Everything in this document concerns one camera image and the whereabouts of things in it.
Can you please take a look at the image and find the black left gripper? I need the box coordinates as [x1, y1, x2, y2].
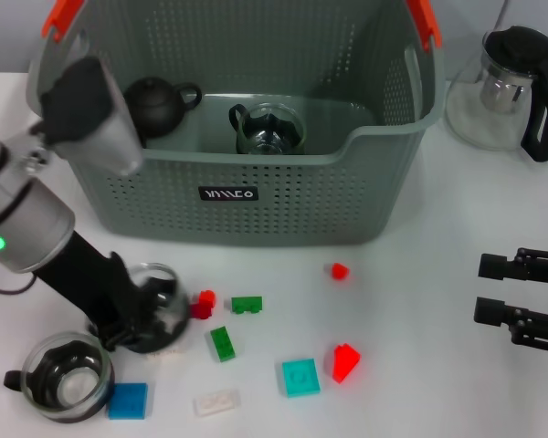
[34, 230, 179, 353]

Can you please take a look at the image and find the blue square plate brick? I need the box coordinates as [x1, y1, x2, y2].
[108, 381, 149, 421]

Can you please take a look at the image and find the grey perforated storage bin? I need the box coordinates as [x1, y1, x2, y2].
[25, 0, 444, 248]

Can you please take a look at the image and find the green long brick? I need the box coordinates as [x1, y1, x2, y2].
[209, 326, 237, 364]

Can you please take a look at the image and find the green notched brick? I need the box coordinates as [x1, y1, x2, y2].
[230, 295, 264, 316]

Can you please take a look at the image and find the white flat plate brick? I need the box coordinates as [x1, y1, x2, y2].
[194, 388, 241, 417]

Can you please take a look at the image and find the orange-red slope brick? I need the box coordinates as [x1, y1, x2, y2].
[332, 342, 362, 384]

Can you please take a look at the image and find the teal square plate brick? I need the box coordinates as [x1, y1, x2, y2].
[280, 358, 323, 399]

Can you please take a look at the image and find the glass teapot black lid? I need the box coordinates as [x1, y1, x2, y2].
[445, 26, 548, 163]

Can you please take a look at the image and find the black clay teapot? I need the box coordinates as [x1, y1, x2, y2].
[122, 77, 204, 138]

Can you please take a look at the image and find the orange bin handle clip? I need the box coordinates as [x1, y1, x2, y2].
[406, 0, 443, 52]
[42, 0, 86, 43]

